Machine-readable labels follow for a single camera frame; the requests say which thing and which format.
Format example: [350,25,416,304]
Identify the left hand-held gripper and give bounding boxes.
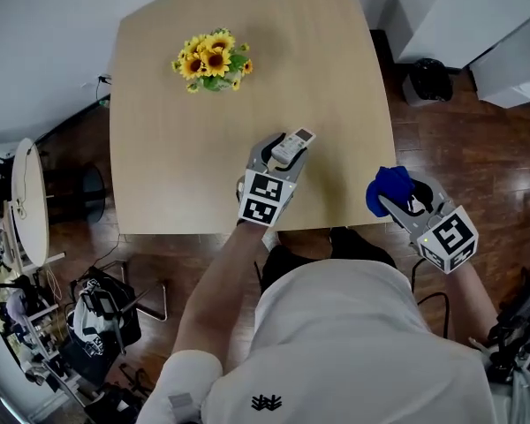
[236,132,311,229]

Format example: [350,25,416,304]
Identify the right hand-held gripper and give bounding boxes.
[376,171,480,276]

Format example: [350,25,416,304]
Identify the white remote control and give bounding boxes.
[270,127,317,165]

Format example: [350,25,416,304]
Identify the blue cloth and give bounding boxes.
[365,165,415,218]

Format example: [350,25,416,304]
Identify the person's right forearm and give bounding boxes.
[443,258,501,348]

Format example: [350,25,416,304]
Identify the person's left forearm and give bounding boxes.
[171,221,269,375]

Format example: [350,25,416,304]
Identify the person's black trousers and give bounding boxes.
[260,226,398,292]

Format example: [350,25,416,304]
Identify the black lined trash bin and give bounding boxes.
[401,57,453,107]

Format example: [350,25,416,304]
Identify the potted sunflower bouquet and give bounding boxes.
[170,27,254,95]

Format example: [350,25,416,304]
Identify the white cabinet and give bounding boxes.
[467,11,530,110]

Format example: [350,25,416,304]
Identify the person's white shirt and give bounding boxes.
[136,258,530,424]

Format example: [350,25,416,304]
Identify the black round table base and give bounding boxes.
[43,163,107,225]

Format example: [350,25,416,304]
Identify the black bag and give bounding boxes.
[59,267,143,388]

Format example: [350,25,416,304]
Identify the round wooden side table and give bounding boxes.
[11,138,50,268]

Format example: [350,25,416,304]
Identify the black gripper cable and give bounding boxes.
[409,257,452,340]

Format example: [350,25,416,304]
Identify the black waist clamp mount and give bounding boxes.
[470,267,530,386]

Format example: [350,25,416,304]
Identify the black wall plug cable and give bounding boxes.
[95,73,114,106]

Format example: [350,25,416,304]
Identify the black floor power cable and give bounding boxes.
[87,231,125,278]

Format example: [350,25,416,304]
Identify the metal frame chair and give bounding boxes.
[119,259,170,322]

